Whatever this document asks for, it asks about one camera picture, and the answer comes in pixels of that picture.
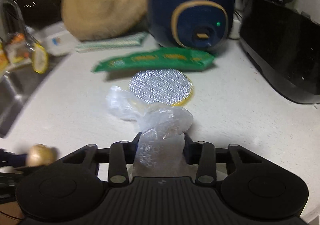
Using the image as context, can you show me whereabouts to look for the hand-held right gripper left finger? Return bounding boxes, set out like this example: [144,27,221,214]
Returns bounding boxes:
[61,132,140,188]

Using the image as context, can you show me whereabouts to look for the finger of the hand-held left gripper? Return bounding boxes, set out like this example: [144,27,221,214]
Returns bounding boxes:
[0,150,28,169]

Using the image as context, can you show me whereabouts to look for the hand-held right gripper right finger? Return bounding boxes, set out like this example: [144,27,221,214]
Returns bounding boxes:
[184,133,267,185]

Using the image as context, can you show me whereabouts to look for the clear plastic bag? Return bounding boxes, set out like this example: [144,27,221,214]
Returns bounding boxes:
[105,85,194,178]

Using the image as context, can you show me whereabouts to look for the tan round lump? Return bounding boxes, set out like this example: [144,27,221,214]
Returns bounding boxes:
[26,143,59,166]

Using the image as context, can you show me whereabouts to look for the brown cabinet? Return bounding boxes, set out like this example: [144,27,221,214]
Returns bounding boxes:
[0,200,23,221]

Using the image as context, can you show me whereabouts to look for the round foil lid yellow rim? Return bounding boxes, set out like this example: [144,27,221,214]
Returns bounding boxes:
[128,68,195,107]

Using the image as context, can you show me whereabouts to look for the stainless steel sink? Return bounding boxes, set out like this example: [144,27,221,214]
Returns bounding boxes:
[0,68,50,138]

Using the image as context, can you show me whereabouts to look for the green snack packet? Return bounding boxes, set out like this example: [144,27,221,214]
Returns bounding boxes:
[90,48,216,73]

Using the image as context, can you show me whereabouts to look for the yellow rimmed mesh scrubber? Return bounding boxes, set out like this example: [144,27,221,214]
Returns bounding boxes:
[31,43,49,74]

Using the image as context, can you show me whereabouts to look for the green striped white packet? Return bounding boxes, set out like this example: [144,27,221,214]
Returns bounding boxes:
[75,32,148,52]

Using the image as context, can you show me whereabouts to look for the small white printed box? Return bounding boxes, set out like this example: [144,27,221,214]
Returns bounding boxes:
[46,30,78,55]

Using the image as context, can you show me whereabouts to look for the dark blue rice cooker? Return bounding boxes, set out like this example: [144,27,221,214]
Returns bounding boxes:
[147,0,237,54]

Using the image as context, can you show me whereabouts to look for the black rice cooker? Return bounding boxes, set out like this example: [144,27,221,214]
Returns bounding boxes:
[239,0,320,104]

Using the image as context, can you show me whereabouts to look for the round wooden cutting board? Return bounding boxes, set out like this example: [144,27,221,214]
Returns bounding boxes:
[61,0,163,41]

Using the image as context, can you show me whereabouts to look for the chrome kitchen faucet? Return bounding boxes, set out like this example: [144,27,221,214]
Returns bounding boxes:
[0,0,33,47]

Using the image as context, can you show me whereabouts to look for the black wok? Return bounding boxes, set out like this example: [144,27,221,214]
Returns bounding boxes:
[7,0,65,27]

